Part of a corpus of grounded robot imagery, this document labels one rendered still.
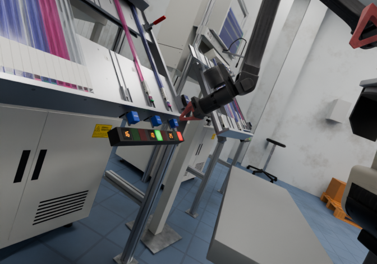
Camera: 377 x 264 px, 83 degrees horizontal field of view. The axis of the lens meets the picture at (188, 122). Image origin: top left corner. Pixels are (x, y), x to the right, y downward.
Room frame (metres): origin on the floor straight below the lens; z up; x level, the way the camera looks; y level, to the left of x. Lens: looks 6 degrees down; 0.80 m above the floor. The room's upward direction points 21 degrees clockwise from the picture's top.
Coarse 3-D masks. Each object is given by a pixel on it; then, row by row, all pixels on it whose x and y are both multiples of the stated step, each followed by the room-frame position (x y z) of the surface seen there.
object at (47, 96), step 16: (0, 80) 0.31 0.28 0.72; (16, 80) 0.32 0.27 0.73; (32, 80) 0.35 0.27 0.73; (0, 96) 0.34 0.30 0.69; (16, 96) 0.35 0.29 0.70; (32, 96) 0.37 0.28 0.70; (48, 96) 0.39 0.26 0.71; (64, 96) 0.41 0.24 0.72; (80, 96) 0.43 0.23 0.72; (96, 96) 0.46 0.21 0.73; (80, 112) 0.49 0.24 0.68; (96, 112) 0.52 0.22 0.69; (112, 112) 0.55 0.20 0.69; (128, 112) 0.59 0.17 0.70; (144, 112) 0.63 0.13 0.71; (160, 112) 0.68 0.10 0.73
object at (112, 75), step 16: (96, 48) 0.59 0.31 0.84; (96, 64) 0.55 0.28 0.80; (112, 64) 0.61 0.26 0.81; (128, 64) 0.69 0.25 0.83; (96, 80) 0.52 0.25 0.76; (112, 80) 0.58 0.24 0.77; (128, 80) 0.65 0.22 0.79; (112, 96) 0.54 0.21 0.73; (128, 96) 0.60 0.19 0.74; (144, 96) 0.68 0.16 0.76; (160, 96) 0.79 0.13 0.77; (176, 112) 0.84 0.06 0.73
